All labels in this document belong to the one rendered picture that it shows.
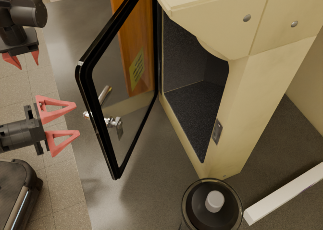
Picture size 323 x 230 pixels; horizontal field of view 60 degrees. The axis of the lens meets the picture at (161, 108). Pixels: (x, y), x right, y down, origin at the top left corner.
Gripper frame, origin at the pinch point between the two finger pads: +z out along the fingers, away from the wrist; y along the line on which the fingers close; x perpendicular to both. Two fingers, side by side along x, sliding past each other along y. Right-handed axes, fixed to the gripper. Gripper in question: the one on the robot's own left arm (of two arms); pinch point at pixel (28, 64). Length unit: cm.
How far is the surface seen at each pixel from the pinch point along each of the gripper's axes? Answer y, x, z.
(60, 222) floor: -22, -7, 110
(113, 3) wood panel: 24.4, -9.3, -18.9
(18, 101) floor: -35, 92, 111
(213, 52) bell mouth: 35, -36, -23
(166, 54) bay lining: 34.2, -18.2, -7.6
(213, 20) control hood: 26, -46, -39
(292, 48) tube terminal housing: 40, -47, -31
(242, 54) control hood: 32, -46, -33
